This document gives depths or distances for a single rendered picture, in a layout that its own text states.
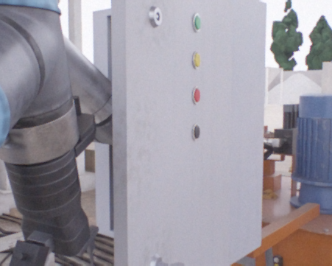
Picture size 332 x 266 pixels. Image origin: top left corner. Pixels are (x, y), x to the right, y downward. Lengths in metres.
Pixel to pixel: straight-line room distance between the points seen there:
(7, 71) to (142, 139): 0.26
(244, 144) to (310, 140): 0.63
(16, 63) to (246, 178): 0.74
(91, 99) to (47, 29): 0.39
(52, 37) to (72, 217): 0.21
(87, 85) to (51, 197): 0.33
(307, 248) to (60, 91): 1.13
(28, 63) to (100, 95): 0.44
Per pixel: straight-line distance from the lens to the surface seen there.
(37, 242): 0.51
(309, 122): 1.57
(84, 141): 0.49
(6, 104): 0.29
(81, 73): 0.74
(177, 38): 0.62
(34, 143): 0.41
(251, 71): 0.97
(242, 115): 0.94
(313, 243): 1.40
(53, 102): 0.40
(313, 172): 1.58
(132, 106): 0.50
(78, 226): 0.51
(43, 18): 0.38
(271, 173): 1.87
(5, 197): 3.93
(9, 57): 0.31
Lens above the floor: 1.04
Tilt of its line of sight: 6 degrees down
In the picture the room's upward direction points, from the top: straight up
